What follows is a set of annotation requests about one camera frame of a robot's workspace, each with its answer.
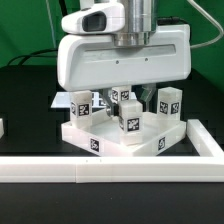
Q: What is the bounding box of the white L-shaped obstacle fence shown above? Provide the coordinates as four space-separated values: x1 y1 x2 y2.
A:
0 119 224 183

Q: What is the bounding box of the white marker sheet with tags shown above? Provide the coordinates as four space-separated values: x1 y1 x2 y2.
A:
50 91 138 109

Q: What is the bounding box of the white part at left edge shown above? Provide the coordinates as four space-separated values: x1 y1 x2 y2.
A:
0 118 4 139

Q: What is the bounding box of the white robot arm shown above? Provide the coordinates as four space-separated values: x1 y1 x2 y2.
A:
57 0 191 111

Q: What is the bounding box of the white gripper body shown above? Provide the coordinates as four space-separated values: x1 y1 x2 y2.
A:
57 3 191 92

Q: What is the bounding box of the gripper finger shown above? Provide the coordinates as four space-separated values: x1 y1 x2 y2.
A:
99 89 115 116
141 83 156 110

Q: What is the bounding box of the white square table top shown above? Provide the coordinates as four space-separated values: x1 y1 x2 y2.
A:
61 109 186 157

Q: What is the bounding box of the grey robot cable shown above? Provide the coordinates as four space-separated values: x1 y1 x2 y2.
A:
186 0 224 51

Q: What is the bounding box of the black cable bundle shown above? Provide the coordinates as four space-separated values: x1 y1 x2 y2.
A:
6 48 59 67

